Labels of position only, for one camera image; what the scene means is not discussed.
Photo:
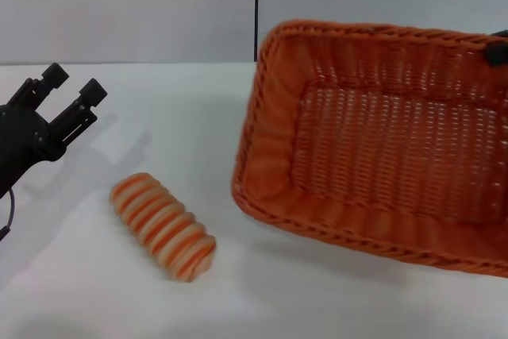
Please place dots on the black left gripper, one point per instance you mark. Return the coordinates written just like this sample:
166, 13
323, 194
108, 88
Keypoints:
24, 136

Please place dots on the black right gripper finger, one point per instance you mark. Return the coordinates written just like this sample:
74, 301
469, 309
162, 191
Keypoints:
502, 33
498, 53

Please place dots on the striped orange white bread loaf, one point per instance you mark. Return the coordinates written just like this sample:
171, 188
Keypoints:
162, 224

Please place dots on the orange woven rectangular basket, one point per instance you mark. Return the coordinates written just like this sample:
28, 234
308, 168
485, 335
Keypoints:
274, 180

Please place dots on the black vertical wall strip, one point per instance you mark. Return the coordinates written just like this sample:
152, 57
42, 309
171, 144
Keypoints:
256, 9

